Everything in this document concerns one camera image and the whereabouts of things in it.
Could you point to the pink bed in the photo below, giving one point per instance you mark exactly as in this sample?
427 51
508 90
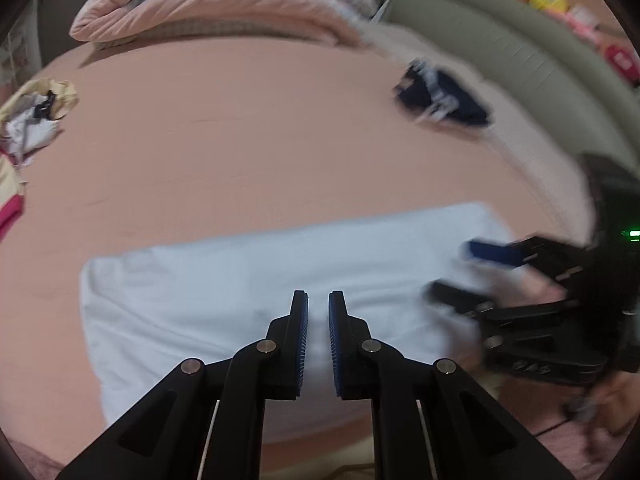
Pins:
225 135

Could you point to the pile of yellow white clothes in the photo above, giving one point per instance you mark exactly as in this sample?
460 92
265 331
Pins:
30 125

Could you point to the grey-green padded headboard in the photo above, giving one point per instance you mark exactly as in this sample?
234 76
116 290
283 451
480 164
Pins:
525 60

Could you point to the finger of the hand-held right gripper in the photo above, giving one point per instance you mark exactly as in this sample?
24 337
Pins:
492 252
460 300

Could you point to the white t-shirt with navy trim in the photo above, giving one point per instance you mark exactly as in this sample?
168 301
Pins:
200 285

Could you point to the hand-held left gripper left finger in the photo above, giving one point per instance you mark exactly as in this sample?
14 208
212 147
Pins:
301 340

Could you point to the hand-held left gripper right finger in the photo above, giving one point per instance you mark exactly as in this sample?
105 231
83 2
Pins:
336 340

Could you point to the navy striped garment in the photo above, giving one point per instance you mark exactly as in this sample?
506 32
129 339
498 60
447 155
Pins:
450 105

